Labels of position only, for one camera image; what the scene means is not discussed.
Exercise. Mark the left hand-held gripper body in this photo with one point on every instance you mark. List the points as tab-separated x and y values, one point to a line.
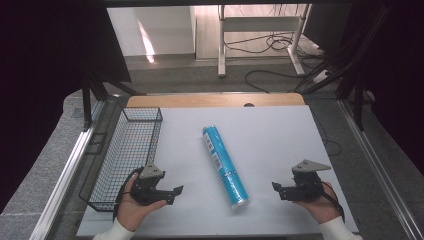
146	191

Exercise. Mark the white cabinet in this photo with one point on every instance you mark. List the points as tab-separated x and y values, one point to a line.
153	30

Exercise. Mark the blue plastic roll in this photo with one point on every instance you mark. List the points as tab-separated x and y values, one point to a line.
226	170

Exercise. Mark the white metal desk frame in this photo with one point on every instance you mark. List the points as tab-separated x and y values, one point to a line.
256	24

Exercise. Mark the wooden table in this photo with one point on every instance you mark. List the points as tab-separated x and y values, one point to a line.
213	100

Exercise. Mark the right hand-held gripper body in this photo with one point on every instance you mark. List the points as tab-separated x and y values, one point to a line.
308	186

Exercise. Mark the white power strip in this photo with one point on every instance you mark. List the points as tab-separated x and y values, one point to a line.
320	76

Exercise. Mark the person's left hand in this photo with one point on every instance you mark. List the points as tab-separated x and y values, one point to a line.
133	213

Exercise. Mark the black metal stand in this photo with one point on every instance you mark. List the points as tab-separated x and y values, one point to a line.
358	100
90	96

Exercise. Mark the aluminium rail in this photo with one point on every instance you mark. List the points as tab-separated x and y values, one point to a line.
380	166
63	180

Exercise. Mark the white table mat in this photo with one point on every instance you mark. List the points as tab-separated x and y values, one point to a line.
273	146

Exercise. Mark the person's right hand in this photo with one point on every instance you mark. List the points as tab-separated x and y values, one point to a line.
321	208

